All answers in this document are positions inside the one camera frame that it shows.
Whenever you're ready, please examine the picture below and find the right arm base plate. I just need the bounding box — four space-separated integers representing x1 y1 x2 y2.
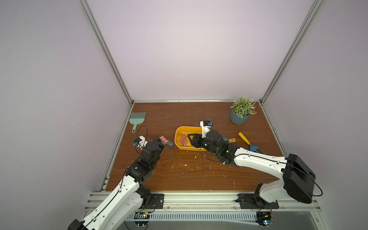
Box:
235 193 279 209

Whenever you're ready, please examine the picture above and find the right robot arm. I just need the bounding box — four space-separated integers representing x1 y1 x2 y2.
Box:
188 131 315 207

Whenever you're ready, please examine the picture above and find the aluminium front rail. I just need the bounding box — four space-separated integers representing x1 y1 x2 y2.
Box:
84 191 322 212

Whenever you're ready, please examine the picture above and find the potted green plant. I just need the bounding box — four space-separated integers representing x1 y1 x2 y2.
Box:
231 96 257 125

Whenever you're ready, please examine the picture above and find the pink binder clip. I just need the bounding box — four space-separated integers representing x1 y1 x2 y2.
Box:
160 136 169 145

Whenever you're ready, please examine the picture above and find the right controller board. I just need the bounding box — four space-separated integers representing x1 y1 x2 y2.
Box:
256 211 274 227

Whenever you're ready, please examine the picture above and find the left controller board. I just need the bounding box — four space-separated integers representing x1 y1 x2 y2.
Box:
133 212 151 229

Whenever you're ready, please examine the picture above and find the controller board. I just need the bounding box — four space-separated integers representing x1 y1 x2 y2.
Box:
133 212 151 229
256 211 274 227

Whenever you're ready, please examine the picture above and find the yellow plastic storage box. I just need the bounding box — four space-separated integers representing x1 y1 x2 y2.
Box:
174 126 206 152

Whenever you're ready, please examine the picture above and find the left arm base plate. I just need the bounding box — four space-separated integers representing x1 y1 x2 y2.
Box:
140 193 165 209

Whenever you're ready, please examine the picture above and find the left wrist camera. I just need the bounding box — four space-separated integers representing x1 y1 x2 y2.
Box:
133 136 148 149

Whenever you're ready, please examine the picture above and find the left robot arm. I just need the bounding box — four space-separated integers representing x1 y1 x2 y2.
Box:
68 139 164 230

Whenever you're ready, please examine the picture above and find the green plastic dustpan brush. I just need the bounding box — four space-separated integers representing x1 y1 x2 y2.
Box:
129 112 147 133

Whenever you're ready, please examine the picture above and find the yellow blue handled tool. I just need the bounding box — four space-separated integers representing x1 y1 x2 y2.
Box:
238 132 264 154

